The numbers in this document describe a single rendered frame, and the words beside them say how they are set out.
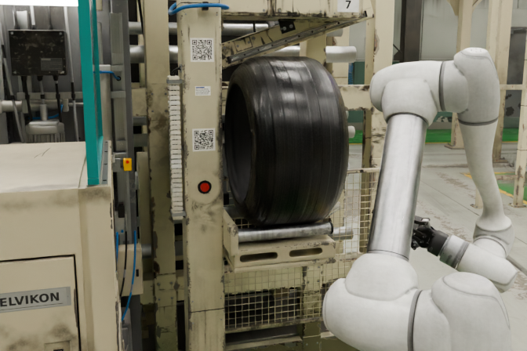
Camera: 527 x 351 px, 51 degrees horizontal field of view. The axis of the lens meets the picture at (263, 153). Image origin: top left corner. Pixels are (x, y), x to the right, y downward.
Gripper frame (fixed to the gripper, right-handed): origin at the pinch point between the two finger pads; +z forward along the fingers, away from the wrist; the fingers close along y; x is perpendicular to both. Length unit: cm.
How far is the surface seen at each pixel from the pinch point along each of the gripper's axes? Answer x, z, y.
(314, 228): -4.8, 19.1, 16.4
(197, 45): -8, 72, -33
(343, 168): 0.1, 16.8, -9.0
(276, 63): 7, 51, -30
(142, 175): 6, 110, 54
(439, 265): 174, -19, 175
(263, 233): -18.4, 31.4, 16.4
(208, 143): -16, 58, -6
